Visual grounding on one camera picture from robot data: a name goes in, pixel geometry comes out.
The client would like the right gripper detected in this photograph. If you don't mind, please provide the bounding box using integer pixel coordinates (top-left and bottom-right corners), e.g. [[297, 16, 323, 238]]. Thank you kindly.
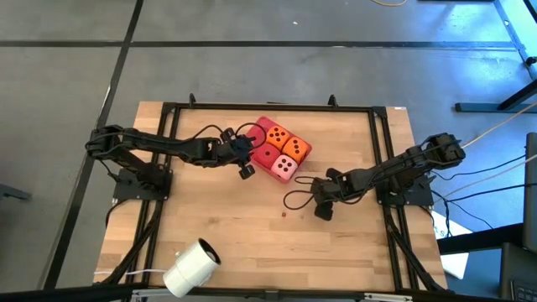
[[310, 167, 352, 222]]

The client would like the grey panel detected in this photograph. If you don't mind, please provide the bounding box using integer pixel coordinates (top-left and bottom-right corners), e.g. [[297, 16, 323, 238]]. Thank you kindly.
[[522, 132, 537, 253]]

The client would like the large red foam die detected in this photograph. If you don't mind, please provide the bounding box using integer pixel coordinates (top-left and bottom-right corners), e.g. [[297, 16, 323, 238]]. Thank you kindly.
[[253, 143, 281, 170]]

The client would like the black equipment box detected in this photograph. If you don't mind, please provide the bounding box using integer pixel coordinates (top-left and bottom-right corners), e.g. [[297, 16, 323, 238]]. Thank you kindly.
[[498, 242, 537, 302]]

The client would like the black desk frame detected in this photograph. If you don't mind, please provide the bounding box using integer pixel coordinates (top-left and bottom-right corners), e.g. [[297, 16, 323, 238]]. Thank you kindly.
[[455, 0, 537, 113]]

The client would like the white lamp cable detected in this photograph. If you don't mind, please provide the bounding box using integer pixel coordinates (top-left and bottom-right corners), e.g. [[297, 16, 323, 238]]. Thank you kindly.
[[92, 268, 169, 278]]

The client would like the white cylindrical spotlight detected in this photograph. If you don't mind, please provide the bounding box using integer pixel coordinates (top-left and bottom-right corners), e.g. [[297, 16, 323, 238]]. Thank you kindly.
[[162, 237, 222, 299]]

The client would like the pink plastic bin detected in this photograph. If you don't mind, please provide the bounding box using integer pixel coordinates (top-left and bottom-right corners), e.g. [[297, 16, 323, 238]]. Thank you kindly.
[[245, 116, 314, 185]]

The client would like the large pale pink foam die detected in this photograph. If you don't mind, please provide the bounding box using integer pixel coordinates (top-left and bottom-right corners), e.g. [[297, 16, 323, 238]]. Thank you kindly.
[[270, 154, 299, 182]]

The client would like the dark furniture leg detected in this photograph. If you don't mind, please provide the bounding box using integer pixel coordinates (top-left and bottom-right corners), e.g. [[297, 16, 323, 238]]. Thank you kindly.
[[0, 182, 34, 202]]

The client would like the black floor cable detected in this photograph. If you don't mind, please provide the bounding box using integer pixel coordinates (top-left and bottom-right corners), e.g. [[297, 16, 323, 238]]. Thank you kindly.
[[431, 154, 537, 232]]

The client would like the white paper sheet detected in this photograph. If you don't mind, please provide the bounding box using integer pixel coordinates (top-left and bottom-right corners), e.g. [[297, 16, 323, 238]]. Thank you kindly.
[[431, 209, 471, 281]]

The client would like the large orange foam die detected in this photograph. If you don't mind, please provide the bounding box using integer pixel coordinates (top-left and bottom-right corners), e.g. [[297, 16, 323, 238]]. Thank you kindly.
[[265, 125, 291, 151], [281, 136, 310, 164]]

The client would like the orange floor cable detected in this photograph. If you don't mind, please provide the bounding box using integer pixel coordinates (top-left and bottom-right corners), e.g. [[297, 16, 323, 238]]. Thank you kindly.
[[461, 100, 537, 148]]

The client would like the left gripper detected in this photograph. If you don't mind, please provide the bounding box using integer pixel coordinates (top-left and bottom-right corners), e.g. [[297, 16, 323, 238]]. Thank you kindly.
[[217, 128, 259, 180]]

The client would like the black floor beam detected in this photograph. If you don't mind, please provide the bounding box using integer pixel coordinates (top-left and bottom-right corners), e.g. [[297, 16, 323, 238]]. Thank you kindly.
[[435, 221, 525, 256]]

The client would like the black aluminium table frame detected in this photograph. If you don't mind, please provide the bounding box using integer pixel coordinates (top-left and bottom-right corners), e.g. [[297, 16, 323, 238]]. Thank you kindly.
[[94, 92, 451, 294]]

